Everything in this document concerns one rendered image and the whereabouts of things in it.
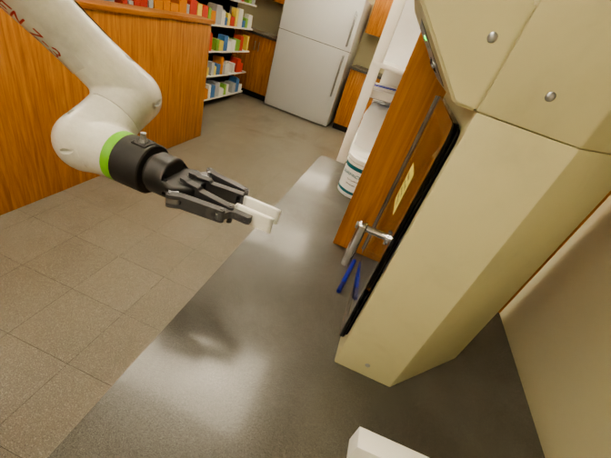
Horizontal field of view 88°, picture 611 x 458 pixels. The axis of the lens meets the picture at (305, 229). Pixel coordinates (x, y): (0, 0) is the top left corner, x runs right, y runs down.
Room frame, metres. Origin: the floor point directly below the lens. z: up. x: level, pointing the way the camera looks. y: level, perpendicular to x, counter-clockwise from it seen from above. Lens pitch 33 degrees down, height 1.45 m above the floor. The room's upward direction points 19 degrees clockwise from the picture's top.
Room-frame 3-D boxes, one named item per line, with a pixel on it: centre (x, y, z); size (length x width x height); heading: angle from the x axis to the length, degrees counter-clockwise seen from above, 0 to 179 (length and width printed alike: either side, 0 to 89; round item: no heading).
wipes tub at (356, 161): (1.14, -0.13, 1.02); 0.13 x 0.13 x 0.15
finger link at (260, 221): (0.45, 0.09, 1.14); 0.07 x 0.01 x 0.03; 83
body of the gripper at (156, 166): (0.48, 0.24, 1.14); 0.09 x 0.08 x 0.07; 83
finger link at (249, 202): (0.48, 0.09, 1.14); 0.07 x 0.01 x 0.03; 83
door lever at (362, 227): (0.44, -0.10, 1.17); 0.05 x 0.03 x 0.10; 83
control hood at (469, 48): (0.55, -0.09, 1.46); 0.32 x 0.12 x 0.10; 173
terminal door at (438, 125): (0.54, -0.14, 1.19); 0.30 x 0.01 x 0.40; 173
